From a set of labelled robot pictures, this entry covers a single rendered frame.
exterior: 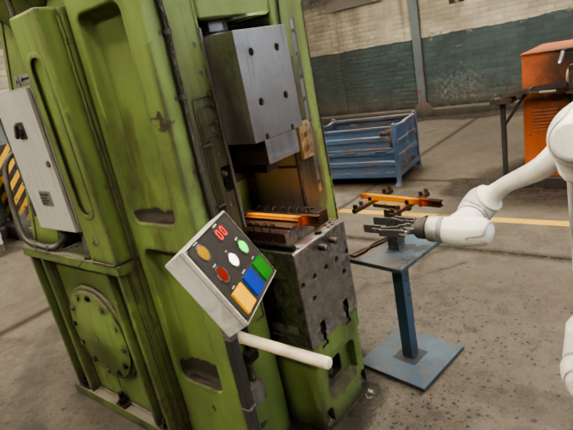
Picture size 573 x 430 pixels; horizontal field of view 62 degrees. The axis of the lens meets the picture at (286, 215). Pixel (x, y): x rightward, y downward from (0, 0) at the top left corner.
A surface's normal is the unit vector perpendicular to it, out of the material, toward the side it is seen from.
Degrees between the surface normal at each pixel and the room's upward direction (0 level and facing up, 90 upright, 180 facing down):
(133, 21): 89
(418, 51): 90
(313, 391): 89
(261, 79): 90
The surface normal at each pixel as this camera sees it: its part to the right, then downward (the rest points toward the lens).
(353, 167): -0.52, 0.36
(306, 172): 0.77, 0.05
